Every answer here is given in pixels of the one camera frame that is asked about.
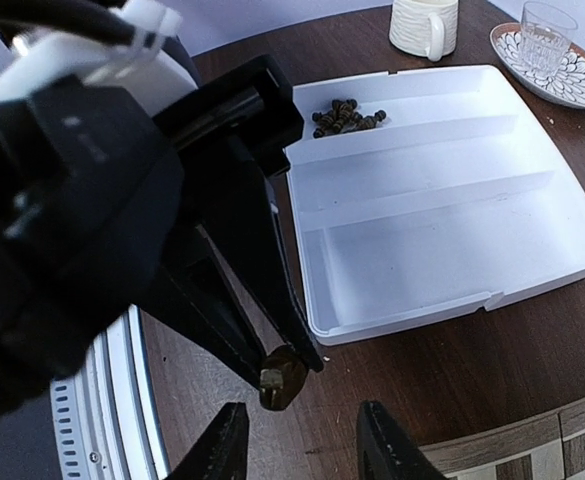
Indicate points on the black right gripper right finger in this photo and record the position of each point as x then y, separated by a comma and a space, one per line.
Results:
384, 449

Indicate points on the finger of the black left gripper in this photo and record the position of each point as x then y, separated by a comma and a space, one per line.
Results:
191, 294

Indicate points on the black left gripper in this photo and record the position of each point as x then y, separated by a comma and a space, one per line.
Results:
252, 103

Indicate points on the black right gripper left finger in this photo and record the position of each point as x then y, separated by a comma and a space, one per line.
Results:
221, 451

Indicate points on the dark knight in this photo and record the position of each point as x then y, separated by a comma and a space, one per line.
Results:
282, 377

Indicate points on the white plastic compartment tray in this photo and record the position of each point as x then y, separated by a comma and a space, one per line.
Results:
458, 201

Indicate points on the dark chess piece long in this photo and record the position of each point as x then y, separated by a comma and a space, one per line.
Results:
329, 123

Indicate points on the dark chess piece small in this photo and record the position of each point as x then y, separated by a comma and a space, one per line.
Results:
342, 108

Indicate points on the dark chess piece lower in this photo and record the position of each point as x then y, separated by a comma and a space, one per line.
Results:
371, 121

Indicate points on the wooden chessboard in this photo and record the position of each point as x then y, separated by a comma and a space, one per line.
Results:
546, 446

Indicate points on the cream ribbed mug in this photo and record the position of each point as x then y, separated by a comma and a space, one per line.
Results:
425, 29

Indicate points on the clear drinking glass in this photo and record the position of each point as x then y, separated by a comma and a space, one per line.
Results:
546, 35

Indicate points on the aluminium front rail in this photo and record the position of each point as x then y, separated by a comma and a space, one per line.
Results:
105, 419

